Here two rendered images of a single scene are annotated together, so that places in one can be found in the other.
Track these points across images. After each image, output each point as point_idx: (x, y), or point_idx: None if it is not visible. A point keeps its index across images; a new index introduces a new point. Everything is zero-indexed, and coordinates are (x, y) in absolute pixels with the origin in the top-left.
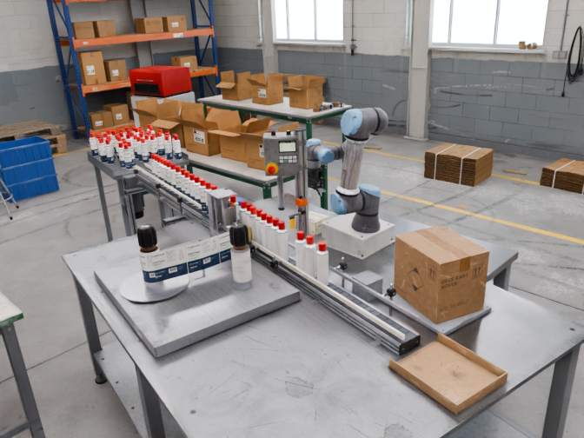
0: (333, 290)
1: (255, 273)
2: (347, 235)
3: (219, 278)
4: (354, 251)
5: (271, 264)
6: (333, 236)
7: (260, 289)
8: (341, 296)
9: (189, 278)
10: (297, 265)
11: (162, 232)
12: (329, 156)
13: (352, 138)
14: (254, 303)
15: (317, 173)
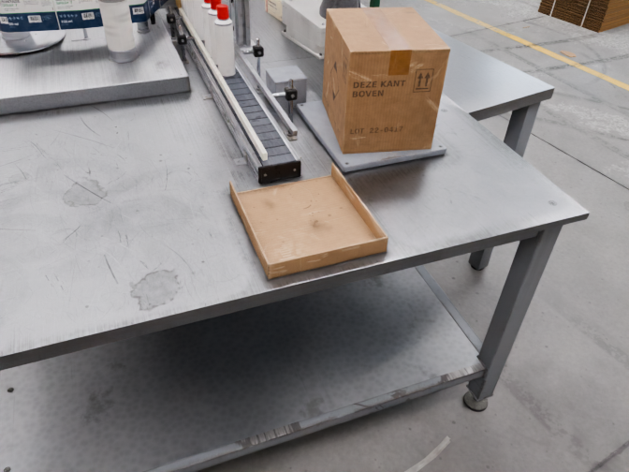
0: (223, 81)
1: (153, 47)
2: (305, 20)
3: (102, 45)
4: (312, 46)
5: (177, 38)
6: (292, 22)
7: (139, 66)
8: (226, 90)
9: (66, 38)
10: (205, 43)
11: None
12: None
13: None
14: (114, 80)
15: None
